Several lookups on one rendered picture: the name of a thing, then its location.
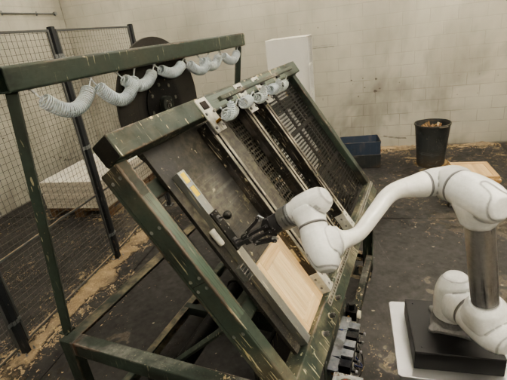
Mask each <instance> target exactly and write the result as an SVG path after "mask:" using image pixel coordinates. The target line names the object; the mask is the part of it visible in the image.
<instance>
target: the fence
mask: <svg viewBox="0 0 507 380"><path fill-rule="evenodd" d="M183 172H184V173H185V174H186V176H187V177H188V178H189V180H190V182H189V183H188V184H187V183H186V182H185V180H184V179H183V178H182V176H181V175H180V174H181V173H183ZM172 179H173V180H174V182H175V183H176V184H177V185H178V186H179V188H180V189H181V191H182V192H183V193H184V195H185V196H186V197H187V198H188V199H189V201H190V202H191V203H192V205H193V206H194V208H195V209H196V210H197V211H198V212H199V214H200V215H201V217H202V218H203V219H204V221H205V222H206V223H207V224H208V225H209V227H210V228H211V230H212V229H213V228H214V229H215V230H216V231H217V233H218V234H219V235H220V237H221V238H222V239H223V241H224V242H225V243H224V247H225V248H226V249H227V250H228V251H229V253H230V254H231V255H232V257H233V258H234V260H235V261H236V262H237V263H238V264H239V265H240V264H242V263H244V264H245V266H246V267H247V269H248V270H249V271H250V272H251V274H252V275H253V276H252V277H251V279H250V280H251V282H252V283H253V284H254V286H255V287H256V288H257V289H258V290H259V292H260V293H261V294H262V296H263V297H264V299H265V300H266V301H267V302H268V303H269V305H270V306H271V307H272V309H273V310H274V312H275V313H276V314H277V315H278V316H279V318H280V319H281V321H282V322H283V323H284V325H285V326H286V327H287V328H288V329H289V331H290V332H291V333H292V335H293V336H294V338H295V339H296V340H297V341H298V342H299V344H300V345H306V344H308V342H309V339H310V335H309V333H308V332H307V331H306V329H305V328H304V326H303V325H302V324H301V323H300V322H299V320H298V319H297V317H296V316H295V315H294V313H293V312H292V311H291V310H290V309H289V307H288V306H287V304H286V303H285V302H284V300H283V299H282V298H281V297H280V295H279V294H278V293H277V291H276V290H275V288H274V287H273V286H272V285H271V284H270V282H269V281H268V280H267V278H266V277H265V275H264V274H263V273H262V272H261V270H260V269H259V268H258V266H257V265H256V264H255V262H254V261H253V260H252V258H251V257H250V256H249V255H248V253H247V252H246V250H245V249H244V248H243V246H241V248H240V249H239V250H236V249H235V248H234V247H233V245H232V244H231V243H230V242H229V240H228V239H227V237H226V236H225V235H224V233H223V232H222V231H221V230H220V228H219V227H218V226H217V224H216V223H215V221H213V220H212V218H211V217H210V215H209V214H210V213H211V212H212V211H213V210H214V208H213V207H212V206H211V205H210V204H209V202H208V201H207V199H206V198H205V197H204V195H203V194H202V193H201V192H200V191H199V189H198V188H197V186H196V185H195V183H194V182H193V181H192V180H191V179H190V177H189V176H188V175H187V173H186V172H185V170H181V171H180V172H179V173H177V174H176V175H175V176H173V177H172ZM191 186H195V187H196V189H197V190H198V192H199V193H200V195H199V196H198V197H197V196H196V195H195V193H194V192H193V191H192V190H191V188H190V187H191Z"/></svg>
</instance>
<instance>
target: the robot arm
mask: <svg viewBox="0 0 507 380"><path fill-rule="evenodd" d="M412 197H420V198H426V197H437V198H440V199H442V200H444V201H447V202H449V203H451V205H452V208H453V210H454V212H455V214H456V216H457V218H458V220H459V223H460V224H461V225H462V226H463V228H464V236H465V245H466V260H467V269H468V275H467V274H465V273H463V272H461V271H456V270H450V271H446V272H445V273H443V274H442V275H441V276H440V277H439V278H438V280H437V282H436V284H435V289H434V295H433V305H430V306H429V311H430V325H429V328H428V331H429V332H431V333H440V334H445V335H449V336H456V337H460V338H463V339H467V340H469V341H471V340H472V339H473V340H474V341H475V342H476V343H477V344H479V345H480V346H481V347H482V348H484V349H486V350H488V351H490V352H492V353H494V354H507V304H506V302H505V301H504V300H503V299H502V298H501V297H499V273H498V258H497V243H496V226H497V225H498V224H499V223H500V222H501V221H503V220H505V219H506V218H507V190H506V189H505V188H504V187H503V186H501V185H500V184H499V183H498V182H495V181H493V180H492V179H489V178H487V177H486V176H482V175H481V174H478V173H474V172H471V171H470V170H469V169H468V168H466V167H462V166H457V165H448V166H442V167H434V168H430V169H428V170H424V171H421V172H418V173H415V174H414V175H411V176H408V177H405V178H403V179H400V180H397V181H395V182H393V183H391V184H389V185H387V186H386V187H385V188H384V189H383V190H382V191H381V192H380V193H379V194H378V195H377V196H376V197H375V199H374V200H373V202H372V203H371V205H370V206H369V207H368V208H367V210H366V212H365V213H364V215H363V216H362V217H361V219H360V220H359V221H358V223H357V224H356V225H355V226H354V227H353V228H351V229H349V230H341V229H339V228H338V227H336V226H331V225H328V224H327V218H326V212H328V211H329V209H330V208H331V206H332V204H333V198H332V197H331V195H330V193H329V192H328V191H327V190H326V189H325V188H322V187H314V188H311V189H308V190H306V191H304V192H302V193H300V194H298V195H297V196H295V197H294V198H292V199H291V201H290V202H288V203H287V204H285V205H284V206H282V207H280V208H278V209H277V210H276V211H275V213H273V214H272V215H270V216H266V217H262V216H261V215H260V214H258V215H257V217H256V218H255V221H254V222H253V223H252V224H251V225H250V226H249V227H248V228H247V230H246V231H245V233H246V235H244V236H243V237H242V238H241V240H240V241H239V242H238V243H237V244H236V246H237V247H240V246H242V245H244V244H246V245H248V244H252V243H254V245H255V246H257V245H261V244H267V243H271V242H272V243H276V242H277V241H278V237H277V235H278V234H279V233H280V232H282V231H284V230H287V231H288V230H290V229H292V228H294V227H296V226H297V227H298V229H299V231H300V238H301V242H302V245H303V249H304V251H305V254H306V256H307V259H308V260H309V262H310V264H311V266H312V267H313V268H314V269H315V270H316V271H318V272H319V273H323V274H326V273H331V272H334V271H335V270H337V269H338V267H339V266H340V262H341V258H340V256H342V255H343V254H344V252H345V250H346V249H348V248H350V247H352V246H354V245H356V244H358V243H360V242H361V241H363V239H365V238H366V236H368V235H369V234H370V232H371V231H372V230H373V228H374V227H375V226H376V224H377V223H378V221H380V219H381V218H382V217H383V215H384V214H385V212H386V211H387V209H389V207H390V206H391V205H392V204H393V203H394V202H395V201H396V200H398V199H399V198H412ZM261 220H262V223H261V226H260V227H258V228H255V229H254V230H253V231H250V230H251V229H252V228H253V227H254V226H255V225H256V224H257V223H258V222H260V221H261ZM259 231H263V232H262V233H260V234H258V235H257V236H255V237H252V235H254V234H256V233H257V232H259ZM266 235H270V236H272V237H268V238H263V239H260V238H262V237H265V236H266ZM259 239H260V240H259Z"/></svg>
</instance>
